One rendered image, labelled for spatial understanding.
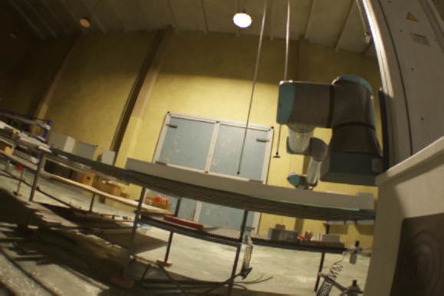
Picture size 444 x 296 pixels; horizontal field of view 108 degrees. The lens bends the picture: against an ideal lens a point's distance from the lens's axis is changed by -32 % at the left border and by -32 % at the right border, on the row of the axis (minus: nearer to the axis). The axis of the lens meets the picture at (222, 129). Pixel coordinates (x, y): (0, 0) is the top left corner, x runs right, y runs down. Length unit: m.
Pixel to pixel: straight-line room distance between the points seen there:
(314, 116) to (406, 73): 0.32
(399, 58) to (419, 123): 0.21
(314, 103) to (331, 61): 9.94
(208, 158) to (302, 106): 7.42
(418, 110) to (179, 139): 8.21
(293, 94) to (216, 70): 9.05
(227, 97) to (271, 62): 2.44
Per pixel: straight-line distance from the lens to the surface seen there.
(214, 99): 9.03
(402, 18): 0.97
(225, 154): 8.09
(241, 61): 9.94
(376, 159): 0.70
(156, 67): 10.09
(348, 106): 0.75
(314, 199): 1.30
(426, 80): 0.80
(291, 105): 0.74
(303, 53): 10.01
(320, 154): 1.38
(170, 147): 8.55
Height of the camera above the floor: 0.74
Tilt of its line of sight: 20 degrees up
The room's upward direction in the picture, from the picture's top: 12 degrees clockwise
